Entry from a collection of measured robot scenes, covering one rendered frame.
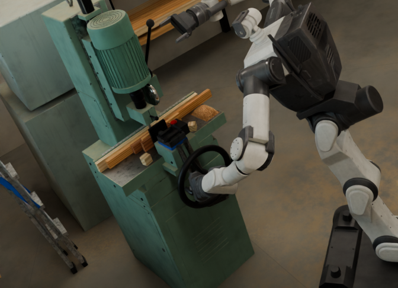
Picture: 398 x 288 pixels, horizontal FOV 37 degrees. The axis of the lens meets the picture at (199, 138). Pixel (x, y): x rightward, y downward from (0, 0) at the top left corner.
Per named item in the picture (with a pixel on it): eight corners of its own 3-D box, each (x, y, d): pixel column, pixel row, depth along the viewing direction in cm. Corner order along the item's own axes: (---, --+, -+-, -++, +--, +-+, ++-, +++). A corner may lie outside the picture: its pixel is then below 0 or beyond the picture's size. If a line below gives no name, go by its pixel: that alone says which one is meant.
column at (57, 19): (121, 154, 285) (61, 22, 244) (98, 140, 301) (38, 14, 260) (156, 129, 294) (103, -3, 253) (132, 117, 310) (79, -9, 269)
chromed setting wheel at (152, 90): (159, 109, 277) (151, 88, 270) (145, 103, 286) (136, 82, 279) (164, 106, 278) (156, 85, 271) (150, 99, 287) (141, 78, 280)
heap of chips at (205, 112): (206, 121, 268) (205, 117, 266) (190, 114, 277) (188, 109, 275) (220, 112, 271) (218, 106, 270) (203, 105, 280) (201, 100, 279)
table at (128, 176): (138, 206, 243) (132, 195, 240) (101, 180, 265) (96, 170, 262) (241, 127, 267) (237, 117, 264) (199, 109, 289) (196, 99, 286)
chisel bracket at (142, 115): (148, 129, 261) (141, 114, 256) (131, 120, 271) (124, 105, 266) (160, 120, 264) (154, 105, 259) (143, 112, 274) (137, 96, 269)
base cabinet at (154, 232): (194, 308, 300) (150, 209, 260) (133, 257, 342) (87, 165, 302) (256, 253, 318) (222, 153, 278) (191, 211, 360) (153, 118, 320)
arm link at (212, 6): (189, 3, 258) (208, -8, 262) (197, 25, 263) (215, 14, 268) (205, 5, 249) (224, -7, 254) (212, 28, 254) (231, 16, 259)
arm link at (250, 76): (281, 99, 201) (280, 64, 207) (265, 88, 195) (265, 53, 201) (253, 108, 208) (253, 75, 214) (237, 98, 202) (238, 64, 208)
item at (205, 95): (110, 169, 260) (106, 162, 257) (108, 168, 261) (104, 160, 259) (212, 96, 284) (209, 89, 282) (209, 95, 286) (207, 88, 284)
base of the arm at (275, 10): (292, 28, 248) (309, 11, 240) (292, 50, 241) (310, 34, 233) (263, 12, 243) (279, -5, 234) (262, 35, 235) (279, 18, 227)
